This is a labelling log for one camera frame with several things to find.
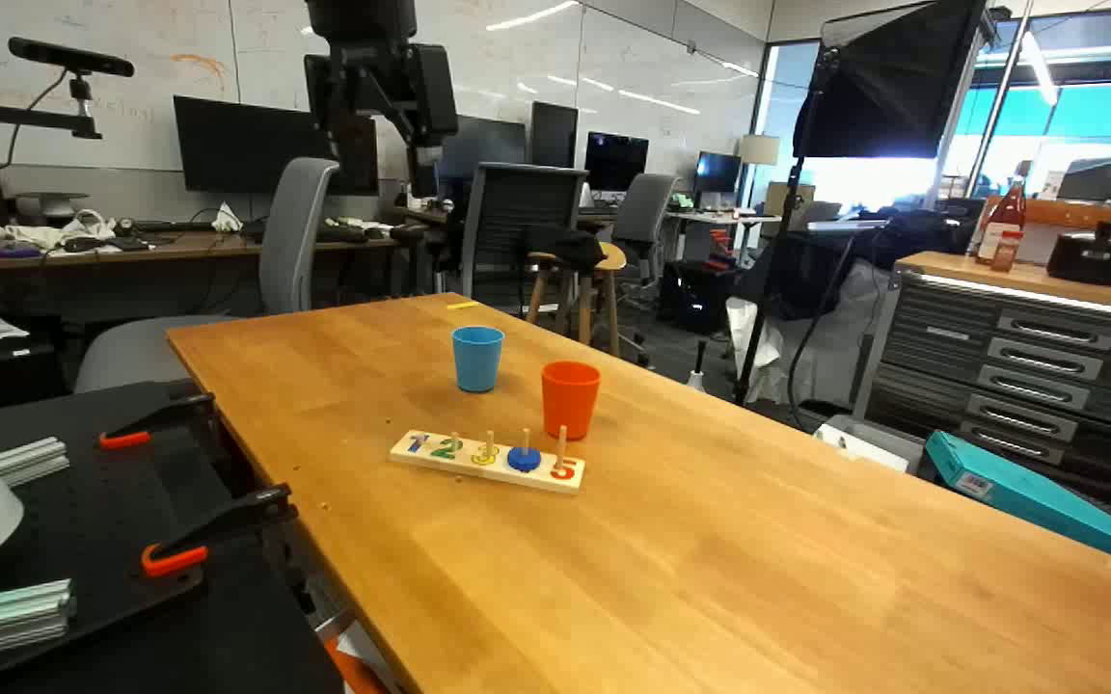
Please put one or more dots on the wide black computer monitor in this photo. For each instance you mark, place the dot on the wide black computer monitor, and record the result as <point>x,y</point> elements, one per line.
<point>242,143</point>

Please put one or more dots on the grey swivel chair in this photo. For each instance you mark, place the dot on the grey swivel chair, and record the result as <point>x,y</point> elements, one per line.
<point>641,218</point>

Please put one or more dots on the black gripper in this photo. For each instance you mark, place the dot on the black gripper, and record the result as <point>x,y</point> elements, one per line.
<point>382,89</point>

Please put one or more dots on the black side table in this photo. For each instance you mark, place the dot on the black side table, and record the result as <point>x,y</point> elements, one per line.
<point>107,542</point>

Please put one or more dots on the grey drawer cabinet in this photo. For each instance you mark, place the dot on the grey drawer cabinet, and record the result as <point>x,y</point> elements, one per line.
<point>1032,369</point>

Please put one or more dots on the red bottle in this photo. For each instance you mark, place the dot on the red bottle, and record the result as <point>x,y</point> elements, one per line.
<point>1002,231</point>

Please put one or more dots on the small black monitor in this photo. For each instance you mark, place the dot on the small black monitor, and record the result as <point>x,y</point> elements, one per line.
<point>553,134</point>

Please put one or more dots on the white cardboard box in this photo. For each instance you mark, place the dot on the white cardboard box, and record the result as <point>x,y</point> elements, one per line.
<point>864,446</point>

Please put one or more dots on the aluminium extrusion stack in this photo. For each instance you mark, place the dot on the aluminium extrusion stack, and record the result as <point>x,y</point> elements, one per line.
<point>2,614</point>
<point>31,461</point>

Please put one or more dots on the blue plastic cup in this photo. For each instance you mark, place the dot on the blue plastic cup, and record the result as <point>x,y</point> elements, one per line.
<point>476,361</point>

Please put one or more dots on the black softbox light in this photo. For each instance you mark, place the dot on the black softbox light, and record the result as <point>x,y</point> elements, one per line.
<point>890,81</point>

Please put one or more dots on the white table lamp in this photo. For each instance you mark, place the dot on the white table lamp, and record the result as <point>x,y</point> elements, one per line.
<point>759,149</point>

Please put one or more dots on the wooden stool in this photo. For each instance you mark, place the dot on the wooden stool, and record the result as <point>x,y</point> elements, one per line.
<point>578,263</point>

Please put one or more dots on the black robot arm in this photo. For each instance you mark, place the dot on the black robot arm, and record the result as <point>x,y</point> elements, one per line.
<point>362,18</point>

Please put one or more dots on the grey office chair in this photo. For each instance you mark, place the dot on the grey office chair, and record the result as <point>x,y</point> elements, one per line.
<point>290,235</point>

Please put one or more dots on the black monitor lit screen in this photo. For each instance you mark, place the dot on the black monitor lit screen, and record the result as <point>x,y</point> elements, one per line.
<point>616,159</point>

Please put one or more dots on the teal plastic case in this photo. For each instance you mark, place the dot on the teal plastic case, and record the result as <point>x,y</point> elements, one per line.
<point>1044,499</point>

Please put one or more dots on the long wooden desk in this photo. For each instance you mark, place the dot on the long wooden desk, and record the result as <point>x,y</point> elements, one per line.
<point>133,252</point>

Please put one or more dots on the black bar camera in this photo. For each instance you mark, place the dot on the black bar camera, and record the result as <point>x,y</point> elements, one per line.
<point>66,54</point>

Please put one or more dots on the orange plastic cup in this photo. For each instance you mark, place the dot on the orange plastic cup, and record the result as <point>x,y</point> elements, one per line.
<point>569,402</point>

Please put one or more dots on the wooden number puzzle board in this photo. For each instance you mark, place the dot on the wooden number puzzle board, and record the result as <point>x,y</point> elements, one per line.
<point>453,454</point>

